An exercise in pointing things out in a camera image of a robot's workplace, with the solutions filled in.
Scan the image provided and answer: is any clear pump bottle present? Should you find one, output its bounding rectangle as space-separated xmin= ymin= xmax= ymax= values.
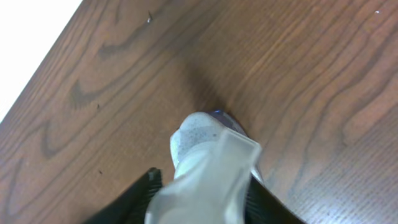
xmin=145 ymin=112 xmax=262 ymax=224

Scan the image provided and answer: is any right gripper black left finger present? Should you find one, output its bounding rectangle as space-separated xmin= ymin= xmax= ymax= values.
xmin=83 ymin=167 xmax=162 ymax=224

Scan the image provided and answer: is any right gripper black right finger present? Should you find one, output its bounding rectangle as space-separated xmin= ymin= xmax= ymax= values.
xmin=244 ymin=176 xmax=304 ymax=224

